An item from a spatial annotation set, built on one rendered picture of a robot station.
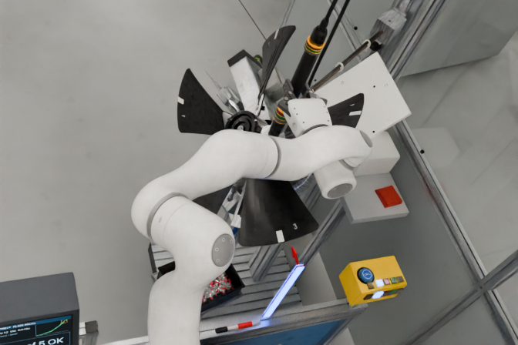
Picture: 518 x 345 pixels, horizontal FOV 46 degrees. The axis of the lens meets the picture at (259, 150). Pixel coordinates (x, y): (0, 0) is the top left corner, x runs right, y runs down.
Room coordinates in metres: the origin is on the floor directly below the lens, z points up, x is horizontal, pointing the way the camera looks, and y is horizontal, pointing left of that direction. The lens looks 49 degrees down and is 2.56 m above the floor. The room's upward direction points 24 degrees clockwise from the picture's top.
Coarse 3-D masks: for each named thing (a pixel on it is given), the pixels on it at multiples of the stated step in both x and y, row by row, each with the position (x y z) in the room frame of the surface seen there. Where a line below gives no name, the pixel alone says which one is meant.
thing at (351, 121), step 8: (352, 96) 1.37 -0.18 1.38; (360, 96) 1.35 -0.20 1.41; (336, 104) 1.35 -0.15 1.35; (344, 104) 1.33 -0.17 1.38; (360, 104) 1.31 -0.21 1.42; (328, 112) 1.29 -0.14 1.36; (336, 112) 1.28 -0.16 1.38; (344, 112) 1.27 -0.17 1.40; (336, 120) 1.24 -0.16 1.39; (344, 120) 1.24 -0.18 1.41; (352, 120) 1.23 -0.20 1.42; (288, 128) 1.22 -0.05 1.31
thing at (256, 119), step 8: (240, 112) 1.26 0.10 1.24; (248, 112) 1.26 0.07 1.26; (232, 120) 1.25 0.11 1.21; (240, 120) 1.24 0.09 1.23; (248, 120) 1.24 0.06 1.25; (256, 120) 1.23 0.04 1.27; (264, 120) 1.33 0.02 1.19; (224, 128) 1.23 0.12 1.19; (232, 128) 1.22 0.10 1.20; (248, 128) 1.22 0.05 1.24; (256, 128) 1.21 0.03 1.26
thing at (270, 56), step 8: (280, 32) 1.52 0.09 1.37; (288, 32) 1.48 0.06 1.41; (272, 40) 1.53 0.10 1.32; (280, 40) 1.48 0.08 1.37; (288, 40) 1.45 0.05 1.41; (264, 48) 1.56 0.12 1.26; (272, 48) 1.49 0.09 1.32; (280, 48) 1.45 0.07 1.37; (264, 56) 1.52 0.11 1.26; (272, 56) 1.45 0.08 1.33; (264, 64) 1.49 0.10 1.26; (272, 64) 1.41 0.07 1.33; (264, 72) 1.43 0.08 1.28; (264, 80) 1.38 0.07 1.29; (264, 88) 1.35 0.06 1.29
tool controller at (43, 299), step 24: (0, 288) 0.50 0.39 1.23; (24, 288) 0.52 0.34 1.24; (48, 288) 0.54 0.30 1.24; (72, 288) 0.56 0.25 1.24; (0, 312) 0.45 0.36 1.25; (24, 312) 0.47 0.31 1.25; (48, 312) 0.49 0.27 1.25; (72, 312) 0.51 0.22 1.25; (0, 336) 0.42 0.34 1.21; (24, 336) 0.44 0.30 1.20; (48, 336) 0.46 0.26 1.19; (72, 336) 0.49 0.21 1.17
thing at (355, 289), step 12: (348, 264) 1.04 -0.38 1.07; (360, 264) 1.06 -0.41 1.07; (372, 264) 1.07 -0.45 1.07; (384, 264) 1.09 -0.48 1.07; (396, 264) 1.11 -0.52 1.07; (348, 276) 1.02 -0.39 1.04; (384, 276) 1.05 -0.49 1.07; (396, 276) 1.07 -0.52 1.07; (348, 288) 1.00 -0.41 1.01; (360, 288) 0.98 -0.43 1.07; (384, 288) 1.01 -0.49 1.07; (396, 288) 1.04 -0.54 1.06; (348, 300) 0.98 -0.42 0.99; (360, 300) 0.98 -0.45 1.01; (372, 300) 1.01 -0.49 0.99
